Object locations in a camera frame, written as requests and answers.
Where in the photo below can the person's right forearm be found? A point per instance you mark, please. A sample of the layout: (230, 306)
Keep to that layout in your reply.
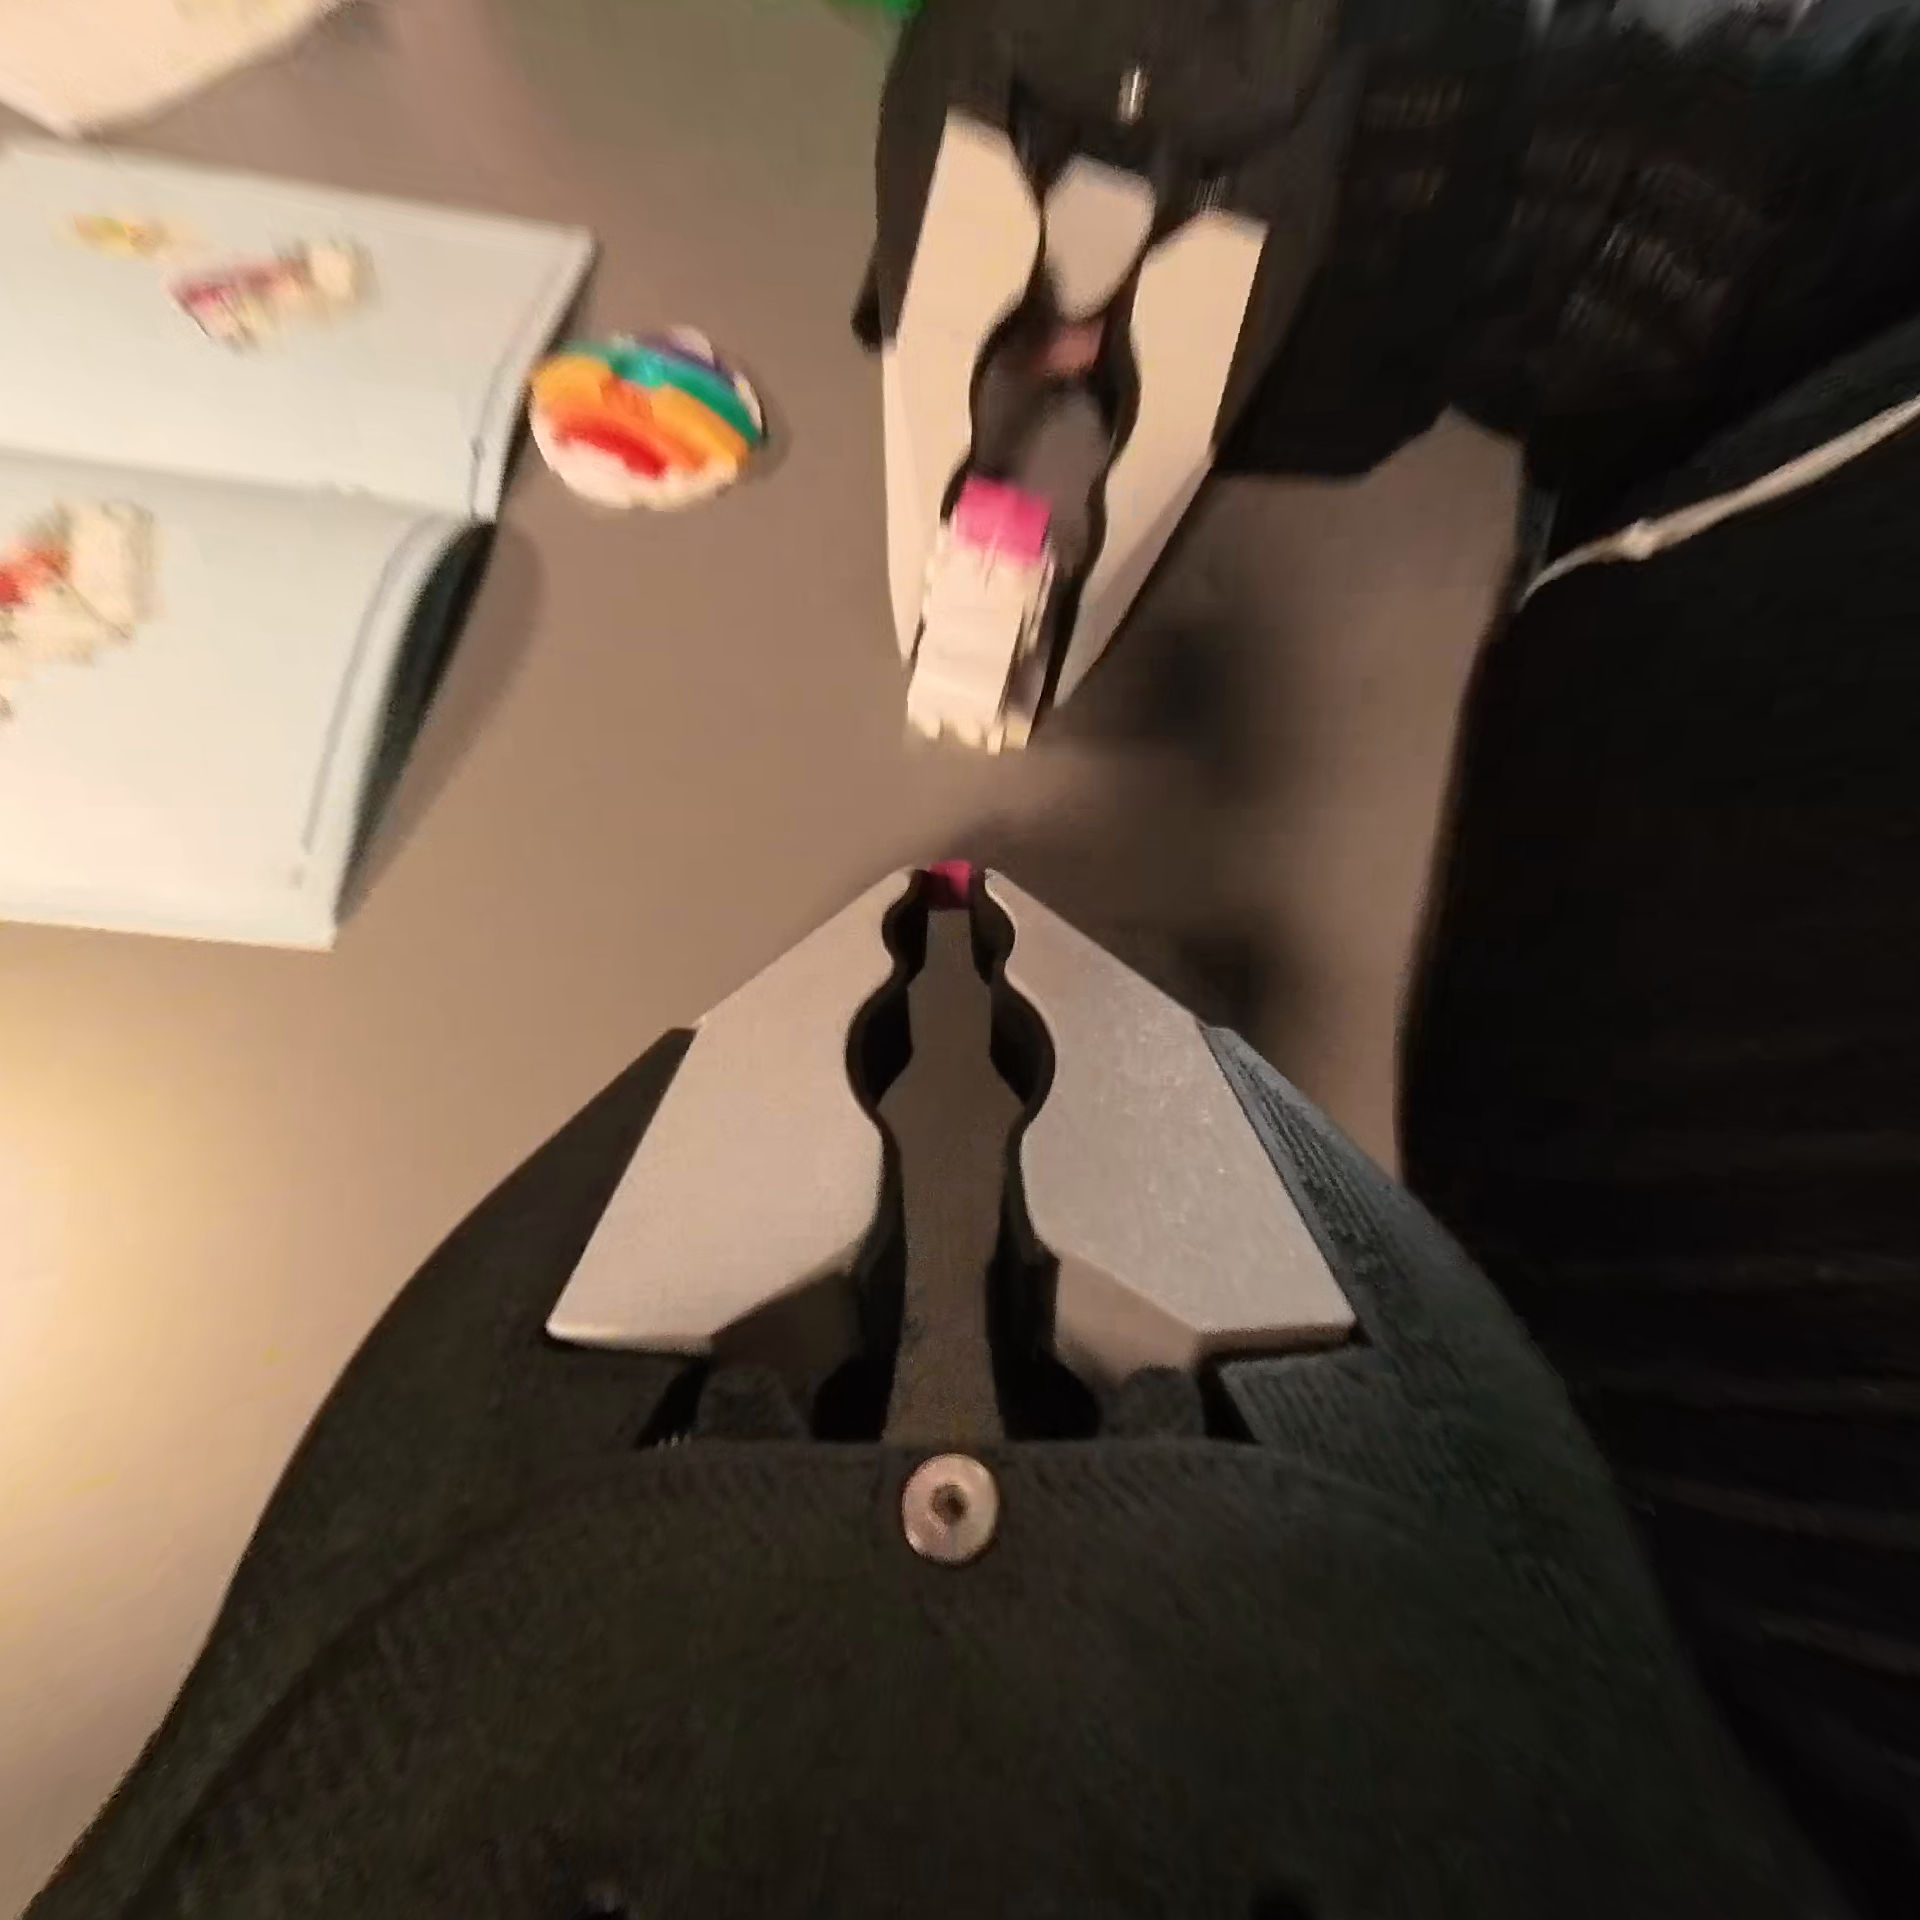
(1575, 210)

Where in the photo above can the small pink lego piece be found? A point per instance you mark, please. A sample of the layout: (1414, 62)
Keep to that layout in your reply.
(950, 885)

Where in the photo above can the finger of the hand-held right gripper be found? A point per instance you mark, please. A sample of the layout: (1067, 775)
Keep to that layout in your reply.
(1192, 361)
(938, 300)

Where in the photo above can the round rainbow lego piece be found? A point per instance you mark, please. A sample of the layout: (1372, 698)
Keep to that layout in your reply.
(645, 421)

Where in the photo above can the open lego instruction booklet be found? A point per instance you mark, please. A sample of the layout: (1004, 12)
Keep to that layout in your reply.
(225, 450)

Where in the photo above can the green lego piece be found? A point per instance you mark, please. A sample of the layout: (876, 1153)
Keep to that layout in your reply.
(873, 6)

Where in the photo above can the white paper sheet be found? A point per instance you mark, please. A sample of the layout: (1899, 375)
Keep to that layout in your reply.
(134, 44)

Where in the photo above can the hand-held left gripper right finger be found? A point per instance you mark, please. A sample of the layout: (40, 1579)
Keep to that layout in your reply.
(1154, 1171)

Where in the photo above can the person's black clothing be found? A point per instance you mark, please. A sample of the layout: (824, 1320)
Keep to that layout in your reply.
(1694, 1201)

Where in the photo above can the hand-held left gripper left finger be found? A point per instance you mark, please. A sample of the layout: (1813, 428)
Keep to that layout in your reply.
(735, 1171)

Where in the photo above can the white lego build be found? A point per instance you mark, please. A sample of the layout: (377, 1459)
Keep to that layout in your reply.
(983, 630)

